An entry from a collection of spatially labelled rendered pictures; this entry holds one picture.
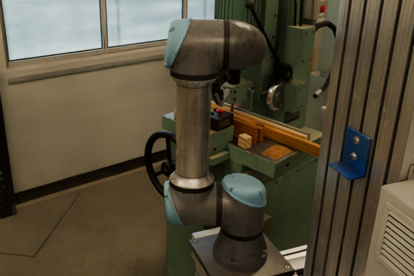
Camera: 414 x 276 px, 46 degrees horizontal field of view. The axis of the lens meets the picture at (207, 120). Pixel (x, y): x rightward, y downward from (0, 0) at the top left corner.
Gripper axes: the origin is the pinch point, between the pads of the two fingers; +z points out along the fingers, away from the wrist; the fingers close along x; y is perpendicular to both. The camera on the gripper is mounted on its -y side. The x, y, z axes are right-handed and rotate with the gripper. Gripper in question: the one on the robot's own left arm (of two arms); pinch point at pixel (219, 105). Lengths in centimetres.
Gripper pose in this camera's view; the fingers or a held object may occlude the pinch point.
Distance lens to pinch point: 179.1
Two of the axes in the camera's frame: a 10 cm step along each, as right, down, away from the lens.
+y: 6.2, -6.8, 3.9
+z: 3.2, 6.7, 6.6
